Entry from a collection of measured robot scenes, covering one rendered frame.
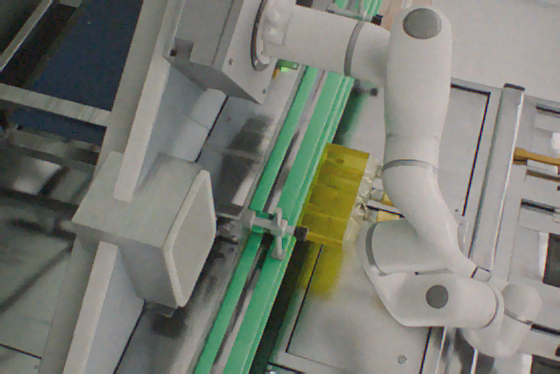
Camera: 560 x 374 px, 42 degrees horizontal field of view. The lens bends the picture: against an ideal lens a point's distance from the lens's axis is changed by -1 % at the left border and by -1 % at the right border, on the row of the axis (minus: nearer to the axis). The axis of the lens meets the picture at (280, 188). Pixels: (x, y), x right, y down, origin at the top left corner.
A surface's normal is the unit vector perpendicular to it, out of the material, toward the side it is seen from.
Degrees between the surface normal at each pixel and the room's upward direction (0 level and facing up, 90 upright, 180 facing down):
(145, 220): 90
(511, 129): 90
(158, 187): 90
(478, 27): 90
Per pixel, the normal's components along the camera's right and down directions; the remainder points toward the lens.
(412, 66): -0.18, -0.37
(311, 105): 0.00, -0.57
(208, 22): -0.15, -0.08
